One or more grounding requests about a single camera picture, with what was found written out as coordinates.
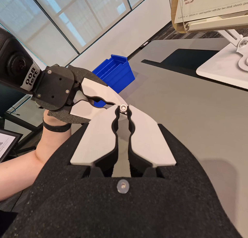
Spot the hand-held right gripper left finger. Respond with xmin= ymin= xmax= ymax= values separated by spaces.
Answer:
xmin=70 ymin=104 xmax=119 ymax=168

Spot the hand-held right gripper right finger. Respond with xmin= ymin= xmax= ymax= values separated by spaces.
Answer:
xmin=127 ymin=104 xmax=177 ymax=168

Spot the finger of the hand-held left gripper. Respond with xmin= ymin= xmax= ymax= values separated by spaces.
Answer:
xmin=69 ymin=99 xmax=129 ymax=122
xmin=80 ymin=77 xmax=129 ymax=107

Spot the blue plastic bin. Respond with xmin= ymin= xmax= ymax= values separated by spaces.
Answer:
xmin=92 ymin=55 xmax=135 ymax=108

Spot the person's left forearm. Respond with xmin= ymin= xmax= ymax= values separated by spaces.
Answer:
xmin=0 ymin=126 xmax=72 ymax=202

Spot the person's left hand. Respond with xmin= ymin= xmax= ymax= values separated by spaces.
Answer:
xmin=43 ymin=108 xmax=70 ymax=126

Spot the black wristband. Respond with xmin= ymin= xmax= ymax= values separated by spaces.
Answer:
xmin=42 ymin=117 xmax=71 ymax=133

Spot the black screen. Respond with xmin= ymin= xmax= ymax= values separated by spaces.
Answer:
xmin=0 ymin=81 xmax=33 ymax=117

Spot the large grid window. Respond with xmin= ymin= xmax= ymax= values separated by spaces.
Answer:
xmin=0 ymin=0 xmax=158 ymax=67

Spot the black framed sheet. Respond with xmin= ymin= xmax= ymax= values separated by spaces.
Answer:
xmin=0 ymin=128 xmax=24 ymax=163

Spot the white stand base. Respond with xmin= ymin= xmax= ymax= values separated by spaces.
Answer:
xmin=196 ymin=29 xmax=248 ymax=90

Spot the wooden board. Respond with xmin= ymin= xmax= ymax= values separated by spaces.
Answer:
xmin=171 ymin=0 xmax=248 ymax=34

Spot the white instruction sheet stand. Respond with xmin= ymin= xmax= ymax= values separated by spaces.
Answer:
xmin=177 ymin=0 xmax=248 ymax=22

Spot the black rolling cart frame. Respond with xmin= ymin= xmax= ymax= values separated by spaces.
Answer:
xmin=0 ymin=99 xmax=44 ymax=155

